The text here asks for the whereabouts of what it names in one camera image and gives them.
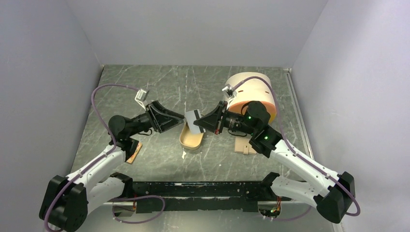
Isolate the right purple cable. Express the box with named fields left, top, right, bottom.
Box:
left=230, top=75, right=361, bottom=217

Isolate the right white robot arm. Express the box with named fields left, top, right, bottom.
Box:
left=194, top=101, right=360, bottom=224

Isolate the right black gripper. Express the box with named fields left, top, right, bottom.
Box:
left=194, top=101, right=256, bottom=135

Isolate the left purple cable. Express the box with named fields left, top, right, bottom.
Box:
left=43, top=84, right=165, bottom=232

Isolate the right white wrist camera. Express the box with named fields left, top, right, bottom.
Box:
left=222, top=84, right=236, bottom=102

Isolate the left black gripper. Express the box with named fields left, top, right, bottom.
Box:
left=128, top=101, right=185, bottom=137

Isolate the orange patterned card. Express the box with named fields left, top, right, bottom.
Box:
left=126, top=143, right=142, bottom=164

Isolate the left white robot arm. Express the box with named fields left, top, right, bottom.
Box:
left=39, top=101, right=184, bottom=232

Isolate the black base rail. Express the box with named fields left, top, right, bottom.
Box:
left=112, top=172, right=279, bottom=213

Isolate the purple cable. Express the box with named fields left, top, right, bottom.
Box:
left=230, top=75, right=361, bottom=217
left=43, top=84, right=165, bottom=232

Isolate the tan card holder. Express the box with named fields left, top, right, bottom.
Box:
left=234, top=137, right=257, bottom=155

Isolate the cream orange drawer box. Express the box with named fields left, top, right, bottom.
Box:
left=223, top=72, right=277, bottom=123

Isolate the tan oval tray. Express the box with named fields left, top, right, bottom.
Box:
left=179, top=124, right=205, bottom=150

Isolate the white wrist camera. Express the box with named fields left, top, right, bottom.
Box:
left=134, top=88, right=149, bottom=109
left=222, top=84, right=236, bottom=102

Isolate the grey striped credit card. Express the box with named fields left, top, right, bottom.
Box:
left=184, top=109, right=205, bottom=134

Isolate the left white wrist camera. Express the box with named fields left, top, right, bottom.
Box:
left=134, top=88, right=149, bottom=109

